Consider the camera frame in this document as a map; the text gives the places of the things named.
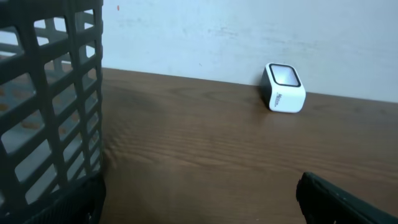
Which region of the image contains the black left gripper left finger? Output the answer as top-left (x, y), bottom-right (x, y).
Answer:
top-left (18, 172), bottom-right (106, 224)

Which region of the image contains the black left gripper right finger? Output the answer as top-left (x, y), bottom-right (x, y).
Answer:
top-left (296, 172), bottom-right (397, 224)

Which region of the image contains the white barcode scanner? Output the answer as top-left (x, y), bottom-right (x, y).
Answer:
top-left (259, 63), bottom-right (306, 113)

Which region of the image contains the grey plastic mesh basket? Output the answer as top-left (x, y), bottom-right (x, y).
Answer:
top-left (1, 1), bottom-right (103, 223)

